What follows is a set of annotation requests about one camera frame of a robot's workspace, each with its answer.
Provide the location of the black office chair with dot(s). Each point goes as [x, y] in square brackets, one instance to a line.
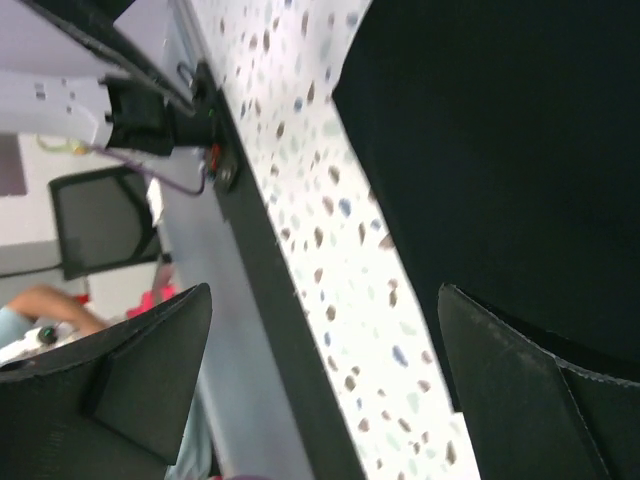
[103, 221]

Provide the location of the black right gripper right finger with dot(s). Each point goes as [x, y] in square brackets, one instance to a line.
[536, 405]

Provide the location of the person forearm background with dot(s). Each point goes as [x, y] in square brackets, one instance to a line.
[52, 303]

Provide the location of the black t shirt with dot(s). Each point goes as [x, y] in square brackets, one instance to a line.
[501, 140]

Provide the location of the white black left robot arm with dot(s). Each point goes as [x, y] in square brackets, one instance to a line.
[111, 113]

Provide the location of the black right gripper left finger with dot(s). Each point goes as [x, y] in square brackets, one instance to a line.
[112, 405]

